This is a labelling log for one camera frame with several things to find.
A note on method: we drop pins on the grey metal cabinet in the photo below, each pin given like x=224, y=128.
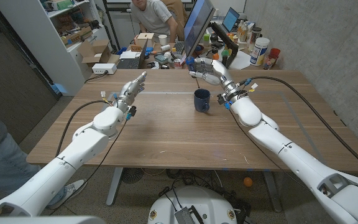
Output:
x=120, y=28

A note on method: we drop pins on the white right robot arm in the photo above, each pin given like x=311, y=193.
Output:
x=291, y=152

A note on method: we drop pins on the white shelf unit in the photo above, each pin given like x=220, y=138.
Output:
x=42, y=31

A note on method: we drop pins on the black monitor stand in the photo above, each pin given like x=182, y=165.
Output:
x=228, y=43

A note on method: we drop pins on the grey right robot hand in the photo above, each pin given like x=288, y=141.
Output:
x=214, y=71

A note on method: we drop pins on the clear plastic cup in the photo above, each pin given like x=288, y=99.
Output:
x=269, y=62

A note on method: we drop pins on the white paper cup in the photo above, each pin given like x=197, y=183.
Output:
x=163, y=40

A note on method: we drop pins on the person in white t-shirt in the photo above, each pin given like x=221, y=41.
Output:
x=154, y=15

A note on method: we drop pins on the green box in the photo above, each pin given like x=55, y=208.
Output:
x=62, y=4

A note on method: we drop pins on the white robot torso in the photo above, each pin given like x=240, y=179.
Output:
x=42, y=221

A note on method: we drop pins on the soda can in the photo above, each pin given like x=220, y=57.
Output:
x=177, y=63

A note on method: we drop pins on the white roll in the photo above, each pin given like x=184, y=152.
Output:
x=165, y=48

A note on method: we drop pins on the blue plastic piece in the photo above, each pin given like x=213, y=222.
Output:
x=59, y=89

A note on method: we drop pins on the orange ball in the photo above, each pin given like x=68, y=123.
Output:
x=248, y=182

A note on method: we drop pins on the grey tape outline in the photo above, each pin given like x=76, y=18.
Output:
x=172, y=92

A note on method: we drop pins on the white paper sheet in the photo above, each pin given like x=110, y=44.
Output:
x=241, y=59

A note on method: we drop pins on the dark blue mug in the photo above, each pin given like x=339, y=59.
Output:
x=201, y=101

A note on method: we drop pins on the round black floor fan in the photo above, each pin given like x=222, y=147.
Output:
x=132, y=175

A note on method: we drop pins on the small orange cup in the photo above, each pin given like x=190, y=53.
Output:
x=216, y=56

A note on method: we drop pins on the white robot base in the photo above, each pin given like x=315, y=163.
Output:
x=204, y=202

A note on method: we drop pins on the black open laptop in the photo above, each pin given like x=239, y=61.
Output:
x=129, y=63

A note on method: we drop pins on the open cardboard box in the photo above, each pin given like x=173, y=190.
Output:
x=98, y=53

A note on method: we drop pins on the grey table leg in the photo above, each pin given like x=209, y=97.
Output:
x=273, y=193
x=114, y=186

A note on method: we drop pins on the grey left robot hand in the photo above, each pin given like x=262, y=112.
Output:
x=130, y=91

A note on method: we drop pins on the flat cardboard box on shelf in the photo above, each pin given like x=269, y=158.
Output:
x=78, y=35

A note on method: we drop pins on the dark lidded jar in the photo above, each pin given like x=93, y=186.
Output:
x=255, y=35

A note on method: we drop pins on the large computer monitor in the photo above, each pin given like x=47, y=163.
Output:
x=197, y=25

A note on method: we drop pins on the grey teal device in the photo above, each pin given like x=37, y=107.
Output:
x=161, y=59

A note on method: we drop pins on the white plastic canister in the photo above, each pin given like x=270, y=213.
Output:
x=259, y=51

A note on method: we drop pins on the small laptop blue screen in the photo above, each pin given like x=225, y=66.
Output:
x=230, y=19

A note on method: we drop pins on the clear plastic bottle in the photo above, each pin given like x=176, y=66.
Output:
x=245, y=31

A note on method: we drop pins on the white power box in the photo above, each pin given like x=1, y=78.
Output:
x=104, y=68

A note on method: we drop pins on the grey power adapter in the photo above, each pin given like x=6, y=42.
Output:
x=184, y=216

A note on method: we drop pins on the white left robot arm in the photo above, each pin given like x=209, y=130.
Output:
x=82, y=146

